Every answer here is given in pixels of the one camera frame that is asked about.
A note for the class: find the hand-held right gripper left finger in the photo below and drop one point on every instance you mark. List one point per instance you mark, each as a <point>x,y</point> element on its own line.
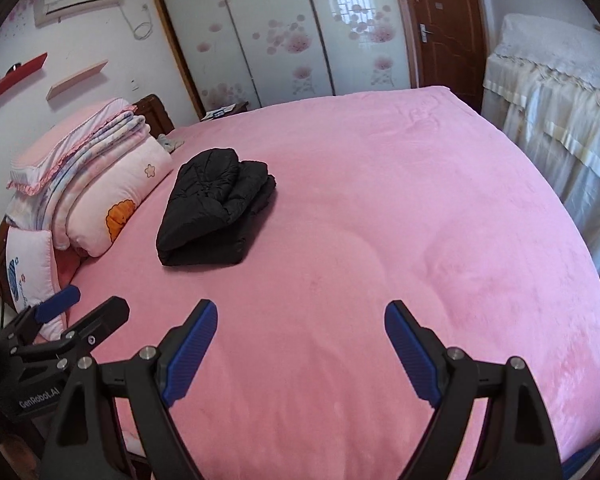
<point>190,355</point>

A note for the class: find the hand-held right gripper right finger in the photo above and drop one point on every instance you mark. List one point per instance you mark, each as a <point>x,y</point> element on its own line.
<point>412,355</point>

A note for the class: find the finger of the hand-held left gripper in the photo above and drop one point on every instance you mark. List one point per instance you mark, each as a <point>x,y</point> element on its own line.
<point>57,302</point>
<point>100,322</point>

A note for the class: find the black puffer jacket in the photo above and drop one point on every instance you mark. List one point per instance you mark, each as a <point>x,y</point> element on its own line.
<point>205,210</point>

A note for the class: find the salmon pink pillow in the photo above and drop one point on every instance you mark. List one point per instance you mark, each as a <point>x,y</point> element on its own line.
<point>67,270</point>

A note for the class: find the white embroidered pillow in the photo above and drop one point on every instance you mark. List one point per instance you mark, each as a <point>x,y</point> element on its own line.
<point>30,270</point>

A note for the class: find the pink bed blanket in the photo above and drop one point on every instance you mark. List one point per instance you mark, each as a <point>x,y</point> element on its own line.
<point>380,210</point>

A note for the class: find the striped folded blanket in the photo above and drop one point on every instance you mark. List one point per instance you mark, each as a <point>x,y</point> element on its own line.
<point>112,132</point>

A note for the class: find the small grey plush toy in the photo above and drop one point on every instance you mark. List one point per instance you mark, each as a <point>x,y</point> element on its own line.
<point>169,143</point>

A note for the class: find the blue plastic bag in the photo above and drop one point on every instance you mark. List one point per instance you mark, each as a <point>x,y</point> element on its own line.
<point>580,465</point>

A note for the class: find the dark wooden headboard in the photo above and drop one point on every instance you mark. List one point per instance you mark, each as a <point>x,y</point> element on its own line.
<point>155,112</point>

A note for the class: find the dark wooden nightstand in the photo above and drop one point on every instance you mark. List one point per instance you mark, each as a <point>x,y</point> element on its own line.
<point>225,111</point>

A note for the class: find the floral sliding wardrobe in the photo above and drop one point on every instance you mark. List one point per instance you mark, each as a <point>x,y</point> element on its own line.
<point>280,35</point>

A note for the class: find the brown wooden door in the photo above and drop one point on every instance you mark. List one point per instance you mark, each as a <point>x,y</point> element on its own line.
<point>445,0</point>

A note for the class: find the pink wall shelf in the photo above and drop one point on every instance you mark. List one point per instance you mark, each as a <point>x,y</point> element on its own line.
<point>77,80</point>

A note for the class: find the red wall shelf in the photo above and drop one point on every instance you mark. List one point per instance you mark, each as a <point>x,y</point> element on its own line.
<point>15,82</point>

